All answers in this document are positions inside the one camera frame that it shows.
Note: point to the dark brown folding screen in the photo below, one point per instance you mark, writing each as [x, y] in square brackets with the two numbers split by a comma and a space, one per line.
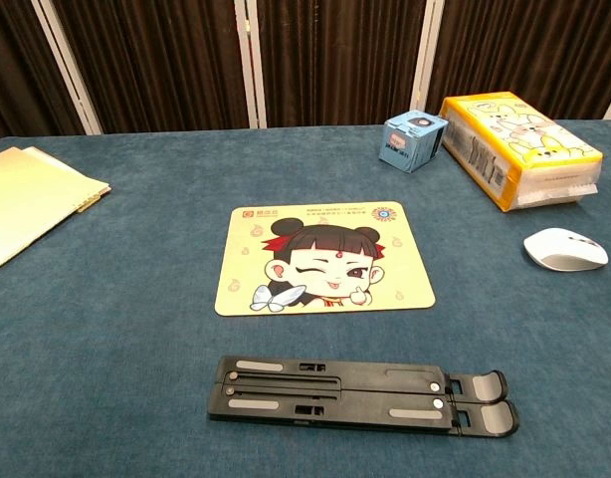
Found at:
[305, 60]

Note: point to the white computer mouse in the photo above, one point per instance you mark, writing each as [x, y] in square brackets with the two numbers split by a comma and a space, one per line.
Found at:
[559, 247]

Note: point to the pale yellow paper folder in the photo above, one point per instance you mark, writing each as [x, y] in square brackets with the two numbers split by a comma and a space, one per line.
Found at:
[27, 194]

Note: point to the small blue cardboard box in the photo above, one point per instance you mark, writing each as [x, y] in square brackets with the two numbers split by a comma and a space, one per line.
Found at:
[407, 142]

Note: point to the black folding laptop stand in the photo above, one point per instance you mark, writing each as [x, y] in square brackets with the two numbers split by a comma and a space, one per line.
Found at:
[355, 396]

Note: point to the yellow tissue pack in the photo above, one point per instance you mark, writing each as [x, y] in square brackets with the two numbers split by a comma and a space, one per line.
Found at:
[524, 144]

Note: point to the yellow cartoon girl mouse pad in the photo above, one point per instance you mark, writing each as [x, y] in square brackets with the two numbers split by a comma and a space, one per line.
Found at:
[323, 259]

